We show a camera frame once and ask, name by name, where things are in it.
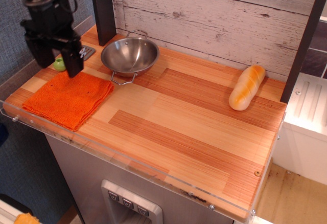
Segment yellow object at corner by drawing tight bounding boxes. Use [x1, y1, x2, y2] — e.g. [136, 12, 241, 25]
[14, 213, 40, 224]

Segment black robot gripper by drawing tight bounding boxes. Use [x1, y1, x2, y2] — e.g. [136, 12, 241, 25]
[21, 0, 84, 78]

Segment grey toy fridge cabinet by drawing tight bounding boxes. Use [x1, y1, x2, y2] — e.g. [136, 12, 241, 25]
[46, 136, 233, 223]

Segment stainless steel bowl with handles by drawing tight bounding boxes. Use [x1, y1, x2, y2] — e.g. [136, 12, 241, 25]
[101, 30, 160, 85]

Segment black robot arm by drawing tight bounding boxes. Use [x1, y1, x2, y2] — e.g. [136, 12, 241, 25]
[20, 0, 84, 78]

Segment clear acrylic edge guard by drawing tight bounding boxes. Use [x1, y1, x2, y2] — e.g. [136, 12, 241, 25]
[3, 96, 286, 223]

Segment white toy sink unit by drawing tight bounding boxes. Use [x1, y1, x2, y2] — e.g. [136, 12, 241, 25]
[272, 16, 326, 184]

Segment orange cloth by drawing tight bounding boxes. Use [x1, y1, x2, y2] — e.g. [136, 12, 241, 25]
[22, 72, 114, 131]

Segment green handled grey spatula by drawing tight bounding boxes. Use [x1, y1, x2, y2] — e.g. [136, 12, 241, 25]
[53, 45, 96, 72]

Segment silver dispenser panel with buttons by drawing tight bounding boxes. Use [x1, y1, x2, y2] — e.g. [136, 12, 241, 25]
[101, 180, 164, 223]

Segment dark right frame post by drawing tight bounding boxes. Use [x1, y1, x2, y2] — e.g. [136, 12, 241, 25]
[280, 0, 326, 103]

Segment toy bread loaf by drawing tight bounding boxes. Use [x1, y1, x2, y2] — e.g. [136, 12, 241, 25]
[229, 65, 266, 111]

